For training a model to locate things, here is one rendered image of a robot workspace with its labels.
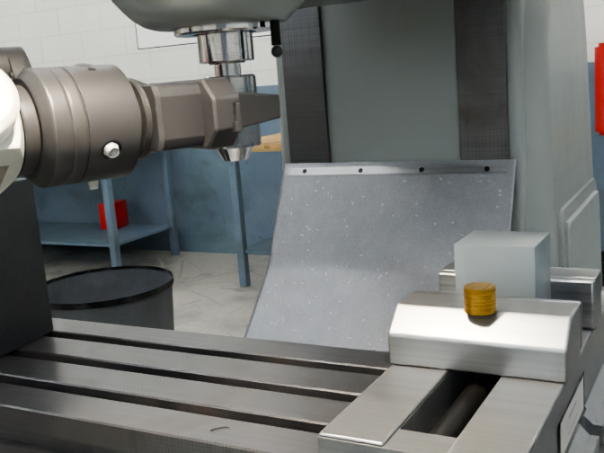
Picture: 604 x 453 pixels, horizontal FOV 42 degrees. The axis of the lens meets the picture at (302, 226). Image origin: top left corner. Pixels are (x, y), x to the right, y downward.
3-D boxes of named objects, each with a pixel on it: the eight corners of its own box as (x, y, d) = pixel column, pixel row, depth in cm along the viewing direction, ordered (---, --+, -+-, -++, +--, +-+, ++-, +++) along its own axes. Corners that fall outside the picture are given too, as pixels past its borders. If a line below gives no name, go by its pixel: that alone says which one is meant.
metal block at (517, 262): (537, 327, 58) (535, 246, 57) (456, 320, 61) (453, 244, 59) (551, 306, 62) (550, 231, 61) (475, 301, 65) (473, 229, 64)
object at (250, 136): (198, 150, 69) (191, 90, 68) (223, 144, 73) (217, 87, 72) (247, 147, 67) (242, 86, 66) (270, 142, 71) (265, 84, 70)
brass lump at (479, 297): (492, 316, 53) (491, 291, 53) (459, 314, 55) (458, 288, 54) (500, 307, 55) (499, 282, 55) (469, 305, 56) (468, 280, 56)
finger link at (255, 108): (276, 124, 69) (217, 131, 66) (273, 87, 69) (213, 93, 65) (288, 124, 68) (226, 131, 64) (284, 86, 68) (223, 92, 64)
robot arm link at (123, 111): (237, 52, 62) (93, 58, 54) (247, 175, 63) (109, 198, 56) (158, 61, 71) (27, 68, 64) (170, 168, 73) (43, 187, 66)
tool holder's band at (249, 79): (191, 90, 68) (190, 78, 67) (217, 87, 72) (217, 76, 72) (242, 86, 66) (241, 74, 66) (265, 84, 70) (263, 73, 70)
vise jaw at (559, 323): (566, 384, 51) (565, 325, 51) (388, 363, 57) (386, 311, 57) (582, 352, 56) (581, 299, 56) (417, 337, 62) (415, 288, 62)
